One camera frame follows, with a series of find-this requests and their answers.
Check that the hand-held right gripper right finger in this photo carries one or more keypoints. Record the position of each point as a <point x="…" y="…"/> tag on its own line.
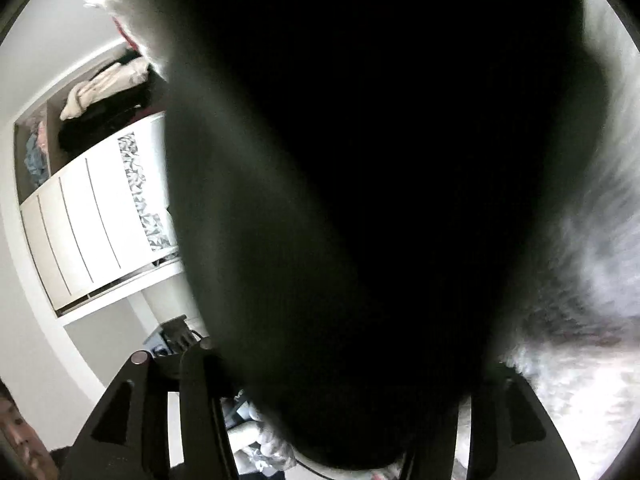
<point x="495" y="412"/>

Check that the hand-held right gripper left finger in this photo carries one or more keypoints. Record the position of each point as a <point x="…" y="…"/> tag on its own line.
<point x="200" y="377"/>

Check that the black leather jacket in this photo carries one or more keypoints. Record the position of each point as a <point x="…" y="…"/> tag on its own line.
<point x="375" y="185"/>

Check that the dark hanging clothes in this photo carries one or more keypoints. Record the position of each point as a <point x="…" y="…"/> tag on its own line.
<point x="100" y="125"/>

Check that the stack of folded clothes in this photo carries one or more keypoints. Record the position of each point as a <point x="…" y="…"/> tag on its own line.
<point x="36" y="155"/>

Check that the dark object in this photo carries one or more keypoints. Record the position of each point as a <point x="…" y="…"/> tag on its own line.
<point x="177" y="335"/>

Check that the white cloth pile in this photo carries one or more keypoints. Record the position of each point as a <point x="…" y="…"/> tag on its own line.
<point x="270" y="450"/>

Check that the white wardrobe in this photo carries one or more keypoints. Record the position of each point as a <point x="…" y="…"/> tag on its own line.
<point x="90" y="220"/>

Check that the beige hanging coat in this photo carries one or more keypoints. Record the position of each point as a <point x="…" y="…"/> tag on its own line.
<point x="100" y="87"/>

